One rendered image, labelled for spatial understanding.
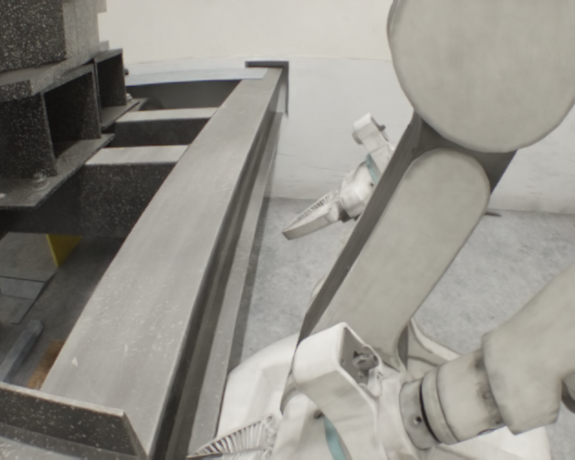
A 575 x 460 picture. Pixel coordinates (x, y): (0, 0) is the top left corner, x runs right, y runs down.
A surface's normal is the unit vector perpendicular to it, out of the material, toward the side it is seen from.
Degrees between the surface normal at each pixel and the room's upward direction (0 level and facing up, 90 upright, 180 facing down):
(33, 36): 90
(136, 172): 90
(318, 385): 89
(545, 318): 48
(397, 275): 90
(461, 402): 59
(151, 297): 0
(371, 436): 67
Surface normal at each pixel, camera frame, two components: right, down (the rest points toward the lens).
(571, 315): -0.71, -0.66
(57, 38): 0.20, 0.51
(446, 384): -0.67, -0.52
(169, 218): 0.01, -0.85
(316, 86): -0.05, 0.52
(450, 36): -0.33, 0.44
